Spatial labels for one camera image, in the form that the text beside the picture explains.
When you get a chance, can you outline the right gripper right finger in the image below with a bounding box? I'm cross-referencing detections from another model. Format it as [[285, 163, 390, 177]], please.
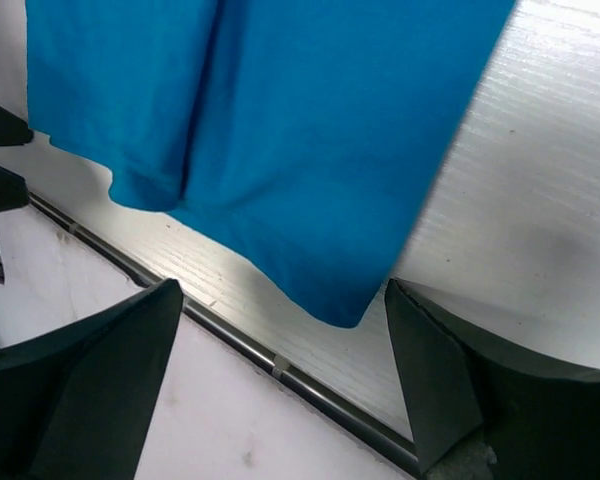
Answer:
[[384, 279, 600, 479]]

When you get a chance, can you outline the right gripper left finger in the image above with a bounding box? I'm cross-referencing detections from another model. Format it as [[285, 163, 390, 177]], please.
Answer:
[[0, 280, 183, 479]]

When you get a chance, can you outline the blue polo shirt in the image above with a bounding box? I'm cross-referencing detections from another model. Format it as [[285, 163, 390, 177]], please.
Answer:
[[25, 0, 513, 328]]

